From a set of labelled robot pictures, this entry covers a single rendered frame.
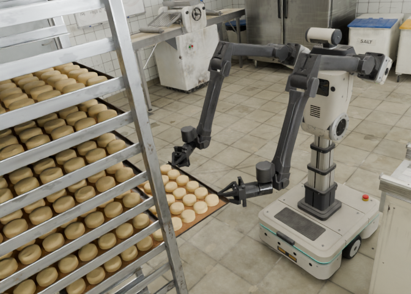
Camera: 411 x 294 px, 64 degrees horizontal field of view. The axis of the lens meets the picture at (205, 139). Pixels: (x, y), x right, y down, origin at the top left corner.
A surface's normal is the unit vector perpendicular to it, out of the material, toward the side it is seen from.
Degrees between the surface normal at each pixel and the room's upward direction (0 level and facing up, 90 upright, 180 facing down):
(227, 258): 0
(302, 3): 91
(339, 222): 0
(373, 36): 92
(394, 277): 90
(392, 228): 90
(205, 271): 0
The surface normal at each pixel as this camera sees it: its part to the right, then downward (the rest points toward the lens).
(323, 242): -0.12, -0.87
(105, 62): 0.72, 0.26
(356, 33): -0.65, 0.45
